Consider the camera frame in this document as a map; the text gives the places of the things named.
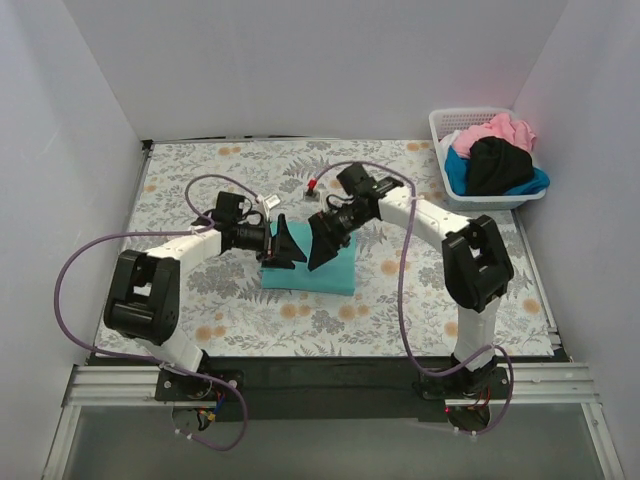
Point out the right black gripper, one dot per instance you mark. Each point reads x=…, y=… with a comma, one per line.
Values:
x=321, y=229

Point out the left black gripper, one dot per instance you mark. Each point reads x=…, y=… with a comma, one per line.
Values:
x=272, y=241

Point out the teal t shirt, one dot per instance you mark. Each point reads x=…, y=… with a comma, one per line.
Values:
x=335, y=277

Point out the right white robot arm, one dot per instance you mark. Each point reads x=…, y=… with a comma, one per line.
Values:
x=477, y=268

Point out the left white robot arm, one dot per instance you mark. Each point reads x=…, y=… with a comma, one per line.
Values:
x=143, y=303

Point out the floral table cloth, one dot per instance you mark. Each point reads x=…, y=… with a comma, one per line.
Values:
x=400, y=301

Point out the white plastic laundry basket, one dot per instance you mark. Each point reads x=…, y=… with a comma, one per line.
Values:
x=444, y=121

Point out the black t shirt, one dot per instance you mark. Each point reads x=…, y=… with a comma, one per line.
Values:
x=496, y=166

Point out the pink t shirt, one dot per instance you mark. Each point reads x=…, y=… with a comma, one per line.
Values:
x=516, y=132

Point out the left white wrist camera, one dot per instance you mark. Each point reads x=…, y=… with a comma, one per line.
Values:
x=268, y=202

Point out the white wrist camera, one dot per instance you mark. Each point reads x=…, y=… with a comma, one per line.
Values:
x=312, y=193
x=268, y=202

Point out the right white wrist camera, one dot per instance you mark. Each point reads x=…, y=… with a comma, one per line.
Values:
x=312, y=193

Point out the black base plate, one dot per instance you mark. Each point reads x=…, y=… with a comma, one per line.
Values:
x=322, y=388

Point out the aluminium frame rail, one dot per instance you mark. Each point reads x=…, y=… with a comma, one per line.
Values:
x=534, y=383

